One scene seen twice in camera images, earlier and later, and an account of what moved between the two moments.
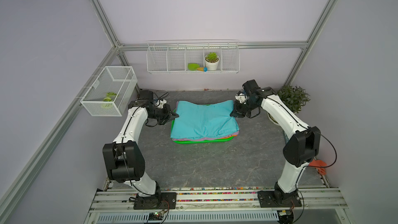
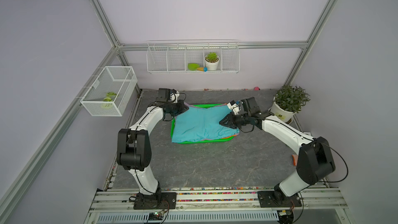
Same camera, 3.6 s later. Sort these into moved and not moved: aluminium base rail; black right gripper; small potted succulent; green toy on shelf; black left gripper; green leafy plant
Moved: black right gripper; black left gripper
Not moved: green leafy plant; small potted succulent; green toy on shelf; aluminium base rail
